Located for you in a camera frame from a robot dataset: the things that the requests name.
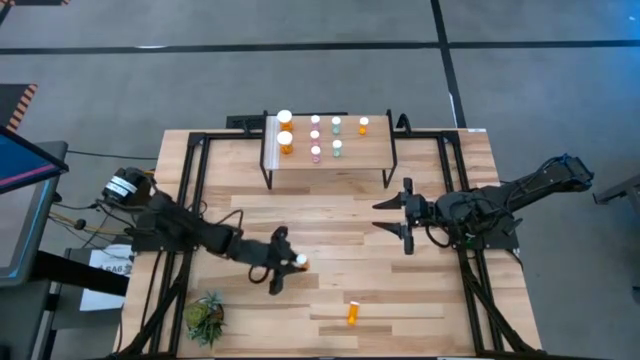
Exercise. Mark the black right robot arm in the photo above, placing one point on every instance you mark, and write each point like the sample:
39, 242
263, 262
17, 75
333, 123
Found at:
525, 192

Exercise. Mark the dark grey monitor cart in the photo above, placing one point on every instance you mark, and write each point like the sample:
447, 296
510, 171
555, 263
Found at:
20, 240

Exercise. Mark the potted green succulent plant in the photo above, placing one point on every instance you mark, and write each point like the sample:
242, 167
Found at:
202, 320

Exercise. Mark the blue-screen monitor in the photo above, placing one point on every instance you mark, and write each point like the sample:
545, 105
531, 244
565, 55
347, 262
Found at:
25, 160

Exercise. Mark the black power strip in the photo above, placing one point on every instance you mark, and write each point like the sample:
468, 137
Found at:
245, 121

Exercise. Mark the white paper sheet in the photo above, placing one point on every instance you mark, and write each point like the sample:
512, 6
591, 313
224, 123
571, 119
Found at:
112, 260

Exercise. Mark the black mat with striped edge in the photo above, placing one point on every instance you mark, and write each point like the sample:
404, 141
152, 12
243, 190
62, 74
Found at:
12, 100

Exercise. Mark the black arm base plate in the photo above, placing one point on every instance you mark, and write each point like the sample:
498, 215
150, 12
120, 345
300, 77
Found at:
505, 243
165, 246

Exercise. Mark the thin black horizontal bar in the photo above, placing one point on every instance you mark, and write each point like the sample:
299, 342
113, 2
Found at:
305, 113

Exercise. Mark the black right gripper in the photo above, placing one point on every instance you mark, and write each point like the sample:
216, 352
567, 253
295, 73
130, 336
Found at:
420, 212

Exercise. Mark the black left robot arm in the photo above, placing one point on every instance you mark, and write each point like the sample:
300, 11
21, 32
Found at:
190, 230

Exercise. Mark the pink pill bottle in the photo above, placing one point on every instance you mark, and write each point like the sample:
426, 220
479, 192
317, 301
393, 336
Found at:
315, 149
315, 119
314, 134

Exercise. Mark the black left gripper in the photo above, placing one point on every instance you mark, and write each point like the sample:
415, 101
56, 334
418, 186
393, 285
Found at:
277, 255

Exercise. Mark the medium orange pill bottle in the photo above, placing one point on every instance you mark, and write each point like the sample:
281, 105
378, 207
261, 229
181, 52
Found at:
301, 259
353, 314

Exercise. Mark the dark grey stand leg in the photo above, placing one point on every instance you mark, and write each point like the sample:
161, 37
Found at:
617, 192

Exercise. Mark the small orange pill bottle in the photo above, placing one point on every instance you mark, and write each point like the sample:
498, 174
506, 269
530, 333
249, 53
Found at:
363, 121

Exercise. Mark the large orange pill bottle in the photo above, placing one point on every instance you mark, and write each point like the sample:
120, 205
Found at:
284, 137
284, 116

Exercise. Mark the green pill bottle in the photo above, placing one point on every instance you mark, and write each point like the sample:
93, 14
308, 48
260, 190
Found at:
337, 144
336, 120

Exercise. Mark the wooden shelf with black legs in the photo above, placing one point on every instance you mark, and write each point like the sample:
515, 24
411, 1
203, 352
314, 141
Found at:
360, 147

